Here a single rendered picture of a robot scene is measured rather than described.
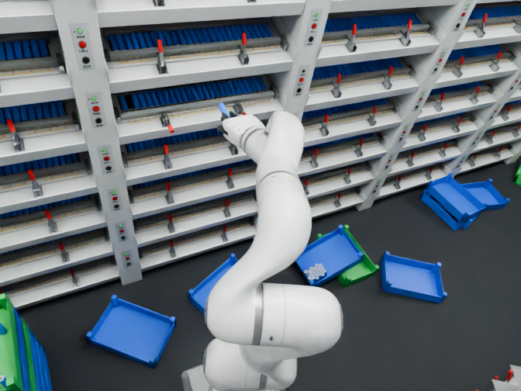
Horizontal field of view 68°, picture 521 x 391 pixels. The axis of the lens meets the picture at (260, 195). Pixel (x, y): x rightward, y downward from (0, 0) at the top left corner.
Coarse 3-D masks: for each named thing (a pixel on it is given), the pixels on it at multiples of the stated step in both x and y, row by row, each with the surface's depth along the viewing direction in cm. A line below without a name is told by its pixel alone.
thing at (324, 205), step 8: (336, 192) 223; (344, 192) 224; (352, 192) 229; (360, 192) 228; (312, 200) 216; (320, 200) 219; (328, 200) 222; (336, 200) 220; (344, 200) 225; (352, 200) 226; (360, 200) 228; (312, 208) 217; (320, 208) 218; (328, 208) 219; (336, 208) 221; (344, 208) 225; (312, 216) 214
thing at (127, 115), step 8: (232, 96) 138; (240, 96) 139; (248, 96) 140; (256, 96) 141; (264, 96) 143; (272, 96) 145; (184, 104) 131; (192, 104) 132; (200, 104) 133; (208, 104) 134; (216, 104) 136; (224, 104) 138; (128, 112) 124; (136, 112) 125; (144, 112) 126; (152, 112) 127; (160, 112) 128; (168, 112) 130
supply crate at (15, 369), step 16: (0, 304) 125; (0, 320) 124; (0, 336) 121; (16, 336) 121; (0, 352) 117; (16, 352) 116; (0, 368) 114; (16, 368) 112; (0, 384) 112; (16, 384) 107
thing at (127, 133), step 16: (272, 80) 147; (112, 96) 129; (192, 112) 134; (208, 112) 135; (256, 112) 141; (272, 112) 145; (128, 128) 124; (144, 128) 126; (160, 128) 128; (176, 128) 130; (192, 128) 133; (208, 128) 137
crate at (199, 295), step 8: (232, 256) 191; (224, 264) 191; (232, 264) 195; (216, 272) 189; (224, 272) 193; (208, 280) 186; (216, 280) 189; (200, 288) 184; (208, 288) 186; (192, 296) 177; (200, 296) 182; (200, 304) 174
